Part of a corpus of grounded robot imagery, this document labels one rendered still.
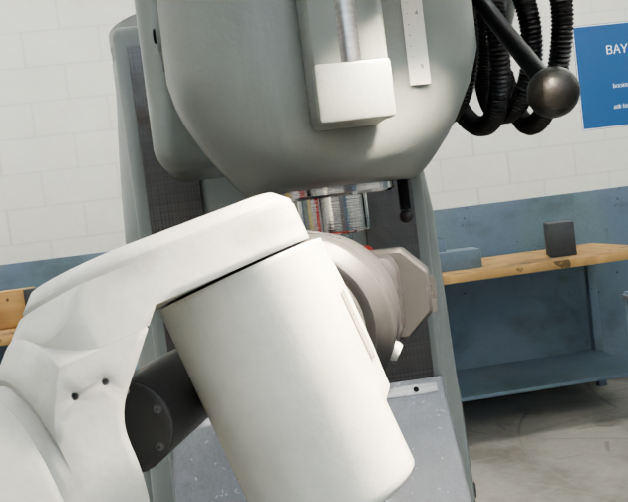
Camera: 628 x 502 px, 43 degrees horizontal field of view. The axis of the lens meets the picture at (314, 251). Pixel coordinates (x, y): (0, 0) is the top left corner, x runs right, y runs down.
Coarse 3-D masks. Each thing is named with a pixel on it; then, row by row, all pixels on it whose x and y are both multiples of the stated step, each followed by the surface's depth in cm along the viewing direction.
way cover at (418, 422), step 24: (408, 384) 92; (432, 384) 92; (408, 408) 91; (432, 408) 91; (192, 432) 88; (408, 432) 90; (432, 432) 90; (192, 456) 87; (216, 456) 87; (432, 456) 89; (456, 456) 89; (192, 480) 86; (216, 480) 86; (408, 480) 88; (432, 480) 88; (456, 480) 88
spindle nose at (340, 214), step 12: (300, 204) 52; (312, 204) 51; (324, 204) 51; (336, 204) 51; (348, 204) 51; (360, 204) 52; (300, 216) 52; (312, 216) 52; (324, 216) 51; (336, 216) 51; (348, 216) 51; (360, 216) 52; (312, 228) 52; (324, 228) 51; (336, 228) 51; (348, 228) 51; (360, 228) 52
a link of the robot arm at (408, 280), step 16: (352, 240) 42; (368, 256) 40; (384, 256) 46; (400, 256) 47; (384, 272) 40; (400, 272) 48; (416, 272) 47; (400, 288) 46; (416, 288) 47; (432, 288) 49; (400, 304) 45; (416, 304) 47; (432, 304) 48; (400, 320) 44; (416, 320) 48; (400, 336) 44
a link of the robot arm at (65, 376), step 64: (128, 256) 25; (192, 256) 26; (256, 256) 28; (64, 320) 24; (128, 320) 25; (0, 384) 25; (64, 384) 23; (128, 384) 24; (64, 448) 23; (128, 448) 24
